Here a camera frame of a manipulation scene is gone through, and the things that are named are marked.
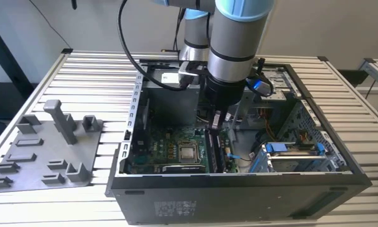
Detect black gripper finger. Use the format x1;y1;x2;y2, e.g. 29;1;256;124
209;110;225;130

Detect grey metal drive cage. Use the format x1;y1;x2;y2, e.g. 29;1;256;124
238;65;298;130

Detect CPU socket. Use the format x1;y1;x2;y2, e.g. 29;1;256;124
176;140;202;165

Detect silver CPU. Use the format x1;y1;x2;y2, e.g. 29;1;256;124
180;147;198;162

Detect grey power supply unit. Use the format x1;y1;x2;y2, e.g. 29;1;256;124
142;68;201;126

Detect green motherboard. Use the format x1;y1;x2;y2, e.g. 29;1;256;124
128;125;240;175

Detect hard disk in blue carrier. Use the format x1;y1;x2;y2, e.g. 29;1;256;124
250;141;338;173

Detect black graphics card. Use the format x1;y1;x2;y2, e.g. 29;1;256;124
162;165;206;175

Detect black PC case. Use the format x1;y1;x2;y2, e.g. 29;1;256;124
105;58;373;225

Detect black box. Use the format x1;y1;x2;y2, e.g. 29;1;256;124
335;69;370;88

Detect grey plastic parts rack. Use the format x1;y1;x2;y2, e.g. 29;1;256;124
0;99;105;195

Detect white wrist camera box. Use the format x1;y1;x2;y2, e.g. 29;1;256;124
177;61;208;84

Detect orange and red wires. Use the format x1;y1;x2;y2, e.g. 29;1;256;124
260;107;278;142

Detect thin black arm cables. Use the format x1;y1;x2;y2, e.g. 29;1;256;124
172;8;186;52

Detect thick black camera cable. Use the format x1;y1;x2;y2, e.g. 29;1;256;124
117;0;192;92

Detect black desk frame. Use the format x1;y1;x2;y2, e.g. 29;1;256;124
0;15;40;121

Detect thin black wall cable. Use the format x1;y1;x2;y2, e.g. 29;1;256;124
28;0;72;50

